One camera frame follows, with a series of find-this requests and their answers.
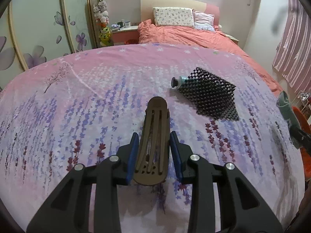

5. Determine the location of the black honeycomb mesh sleeve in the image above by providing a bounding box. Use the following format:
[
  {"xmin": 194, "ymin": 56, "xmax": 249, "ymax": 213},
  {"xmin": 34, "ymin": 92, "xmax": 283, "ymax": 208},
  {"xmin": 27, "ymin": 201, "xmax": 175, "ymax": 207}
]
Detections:
[{"xmin": 177, "ymin": 67, "xmax": 239, "ymax": 121}]

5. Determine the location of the pink lavender print sheet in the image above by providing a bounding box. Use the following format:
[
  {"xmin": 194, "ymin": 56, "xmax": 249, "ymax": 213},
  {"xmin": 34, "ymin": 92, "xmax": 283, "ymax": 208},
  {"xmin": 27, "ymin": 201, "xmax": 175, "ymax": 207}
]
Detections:
[{"xmin": 1, "ymin": 44, "xmax": 305, "ymax": 229}]

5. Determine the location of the pink striped curtain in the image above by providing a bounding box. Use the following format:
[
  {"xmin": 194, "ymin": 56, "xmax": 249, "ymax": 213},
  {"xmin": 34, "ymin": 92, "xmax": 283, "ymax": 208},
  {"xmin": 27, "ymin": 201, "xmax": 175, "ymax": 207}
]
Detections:
[{"xmin": 273, "ymin": 0, "xmax": 311, "ymax": 92}]

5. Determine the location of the far side nightstand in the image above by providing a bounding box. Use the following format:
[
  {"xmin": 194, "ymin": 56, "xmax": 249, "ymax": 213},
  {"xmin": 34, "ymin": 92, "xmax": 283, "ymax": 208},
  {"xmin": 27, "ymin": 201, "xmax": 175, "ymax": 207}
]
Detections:
[{"xmin": 225, "ymin": 34, "xmax": 239, "ymax": 45}]

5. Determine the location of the pink white nightstand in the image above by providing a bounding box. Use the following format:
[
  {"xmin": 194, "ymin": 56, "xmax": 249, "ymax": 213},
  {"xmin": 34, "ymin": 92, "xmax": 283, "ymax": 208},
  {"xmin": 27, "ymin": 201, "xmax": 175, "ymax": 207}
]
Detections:
[{"xmin": 112, "ymin": 26, "xmax": 139, "ymax": 45}]

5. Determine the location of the coral pink duvet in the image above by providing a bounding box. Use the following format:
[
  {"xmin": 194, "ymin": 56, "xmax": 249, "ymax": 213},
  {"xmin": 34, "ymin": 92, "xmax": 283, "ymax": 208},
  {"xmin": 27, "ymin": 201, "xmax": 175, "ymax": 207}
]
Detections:
[{"xmin": 138, "ymin": 19, "xmax": 283, "ymax": 96}]

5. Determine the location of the pink striped pillow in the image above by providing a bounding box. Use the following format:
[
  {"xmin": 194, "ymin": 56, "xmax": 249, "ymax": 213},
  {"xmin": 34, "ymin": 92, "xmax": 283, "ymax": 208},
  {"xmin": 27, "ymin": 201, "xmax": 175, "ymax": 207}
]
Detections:
[{"xmin": 193, "ymin": 10, "xmax": 215, "ymax": 32}]

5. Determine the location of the white floral pillow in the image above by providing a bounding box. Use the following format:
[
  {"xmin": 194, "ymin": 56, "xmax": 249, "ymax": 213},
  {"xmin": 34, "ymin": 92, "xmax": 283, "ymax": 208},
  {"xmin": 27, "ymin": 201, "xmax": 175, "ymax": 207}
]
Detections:
[{"xmin": 153, "ymin": 7, "xmax": 195, "ymax": 28}]

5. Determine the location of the stack of plush toys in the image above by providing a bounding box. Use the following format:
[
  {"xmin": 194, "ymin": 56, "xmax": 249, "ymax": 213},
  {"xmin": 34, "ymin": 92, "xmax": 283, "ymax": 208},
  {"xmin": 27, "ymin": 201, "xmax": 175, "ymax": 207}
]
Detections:
[{"xmin": 93, "ymin": 0, "xmax": 113, "ymax": 47}]

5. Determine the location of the beige pink headboard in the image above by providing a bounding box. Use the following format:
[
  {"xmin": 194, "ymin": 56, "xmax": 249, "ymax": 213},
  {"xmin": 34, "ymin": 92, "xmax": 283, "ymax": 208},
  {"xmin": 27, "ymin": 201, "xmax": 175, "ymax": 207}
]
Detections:
[{"xmin": 140, "ymin": 0, "xmax": 220, "ymax": 26}]

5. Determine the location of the sliding door floral wardrobe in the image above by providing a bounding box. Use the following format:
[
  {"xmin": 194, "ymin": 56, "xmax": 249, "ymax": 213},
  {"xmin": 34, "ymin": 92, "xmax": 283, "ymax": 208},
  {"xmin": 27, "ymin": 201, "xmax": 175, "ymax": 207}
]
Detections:
[{"xmin": 1, "ymin": 0, "xmax": 95, "ymax": 89}]

